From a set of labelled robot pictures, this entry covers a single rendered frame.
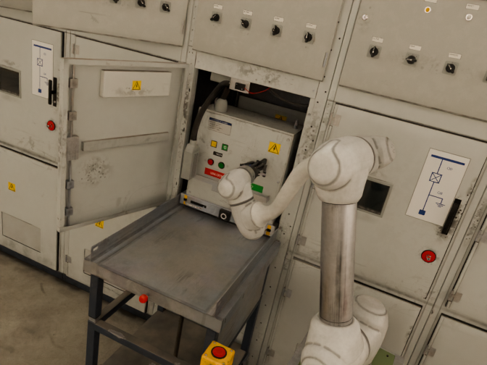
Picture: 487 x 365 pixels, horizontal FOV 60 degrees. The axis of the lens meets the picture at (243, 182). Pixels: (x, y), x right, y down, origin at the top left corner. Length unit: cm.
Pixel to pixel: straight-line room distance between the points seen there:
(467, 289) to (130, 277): 140
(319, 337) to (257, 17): 130
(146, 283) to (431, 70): 136
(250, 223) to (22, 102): 167
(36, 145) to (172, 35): 117
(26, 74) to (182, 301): 168
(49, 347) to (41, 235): 75
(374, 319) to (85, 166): 130
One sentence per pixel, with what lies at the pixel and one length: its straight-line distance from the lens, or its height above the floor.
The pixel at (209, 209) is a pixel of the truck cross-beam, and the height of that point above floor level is 89.
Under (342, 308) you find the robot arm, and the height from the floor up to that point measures 112.
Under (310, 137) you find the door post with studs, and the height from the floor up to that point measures 140.
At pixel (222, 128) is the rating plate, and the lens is 206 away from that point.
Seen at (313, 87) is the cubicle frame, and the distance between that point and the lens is 189.
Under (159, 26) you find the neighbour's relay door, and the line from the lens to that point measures 206.
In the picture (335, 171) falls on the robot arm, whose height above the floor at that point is 153.
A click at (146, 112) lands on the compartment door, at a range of 204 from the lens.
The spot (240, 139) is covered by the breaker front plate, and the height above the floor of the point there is 130.
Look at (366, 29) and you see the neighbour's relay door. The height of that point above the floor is 188.
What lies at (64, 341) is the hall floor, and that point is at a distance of 270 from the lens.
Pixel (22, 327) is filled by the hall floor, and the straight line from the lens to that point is 281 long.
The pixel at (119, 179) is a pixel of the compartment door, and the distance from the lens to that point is 209.
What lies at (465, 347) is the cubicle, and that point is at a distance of 223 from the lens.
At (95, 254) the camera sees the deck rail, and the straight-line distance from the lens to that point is 181.
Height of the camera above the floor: 187
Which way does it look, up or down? 22 degrees down
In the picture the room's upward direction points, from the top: 12 degrees clockwise
